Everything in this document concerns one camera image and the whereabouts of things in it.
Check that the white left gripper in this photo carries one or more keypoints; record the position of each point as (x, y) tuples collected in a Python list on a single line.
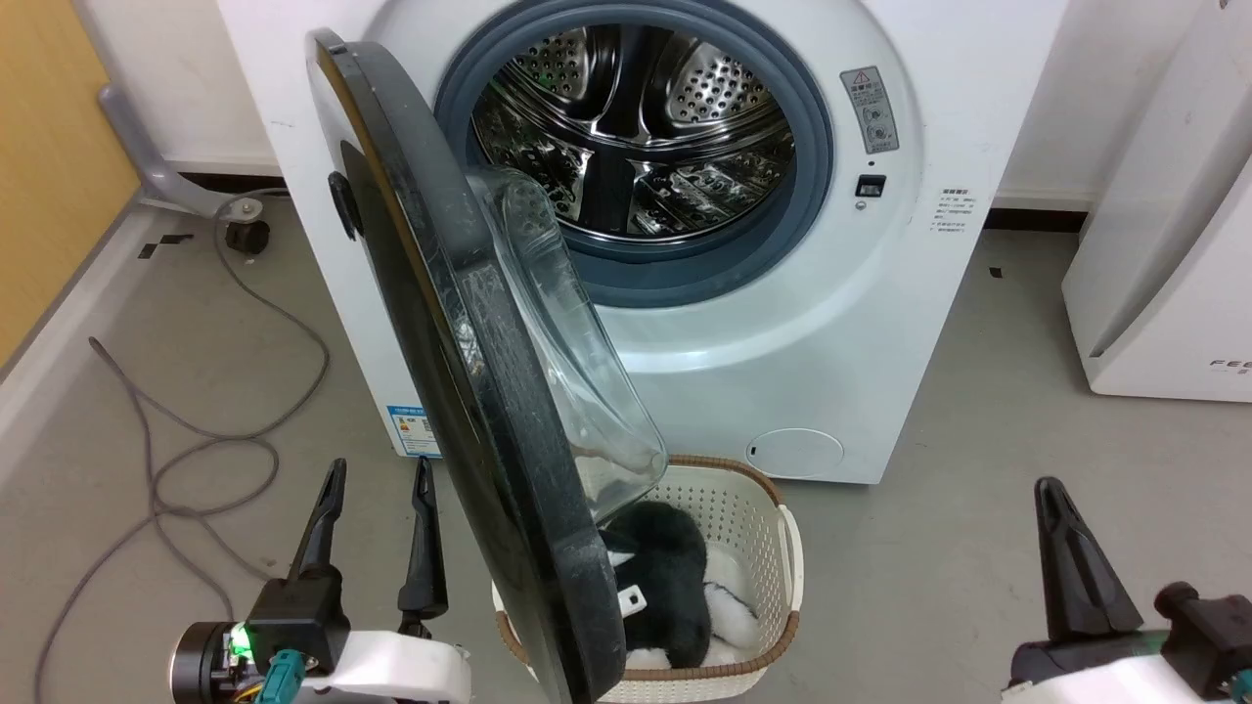
[(401, 670)]

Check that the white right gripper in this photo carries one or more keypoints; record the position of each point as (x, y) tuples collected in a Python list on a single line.
[(1105, 675)]

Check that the black round washer door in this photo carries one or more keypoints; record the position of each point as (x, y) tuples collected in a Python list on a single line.
[(469, 411)]

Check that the white front-load washing machine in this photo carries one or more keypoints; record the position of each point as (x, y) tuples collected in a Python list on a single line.
[(831, 323)]

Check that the black door latch socket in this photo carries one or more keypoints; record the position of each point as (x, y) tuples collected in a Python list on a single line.
[(871, 186)]

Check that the grey rubber door gasket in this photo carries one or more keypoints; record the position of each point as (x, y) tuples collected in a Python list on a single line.
[(807, 186)]

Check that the blue energy label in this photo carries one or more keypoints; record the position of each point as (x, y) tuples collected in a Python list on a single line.
[(411, 432)]

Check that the black plush toy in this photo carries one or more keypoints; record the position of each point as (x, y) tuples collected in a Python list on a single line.
[(665, 567)]

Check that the white appliance cabinet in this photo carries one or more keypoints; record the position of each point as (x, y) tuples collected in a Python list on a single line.
[(1174, 244)]

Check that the white plush toy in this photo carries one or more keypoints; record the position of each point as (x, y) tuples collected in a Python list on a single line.
[(732, 616)]

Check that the black floor fitting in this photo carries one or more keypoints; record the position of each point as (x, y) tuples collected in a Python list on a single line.
[(246, 238)]

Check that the round white filter cover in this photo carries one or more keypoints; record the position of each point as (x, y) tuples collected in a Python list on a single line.
[(794, 454)]

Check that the white laundry basket brown rim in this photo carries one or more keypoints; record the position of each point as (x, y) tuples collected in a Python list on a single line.
[(748, 508)]

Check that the white text label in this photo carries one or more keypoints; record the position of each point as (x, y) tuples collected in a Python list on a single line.
[(955, 212)]

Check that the yellow wooden panel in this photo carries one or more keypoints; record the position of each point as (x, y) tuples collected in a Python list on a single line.
[(49, 166)]

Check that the grey warning sticker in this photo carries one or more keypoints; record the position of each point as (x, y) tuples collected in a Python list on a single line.
[(870, 110)]

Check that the steel washer drum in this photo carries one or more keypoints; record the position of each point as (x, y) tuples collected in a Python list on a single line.
[(704, 98)]

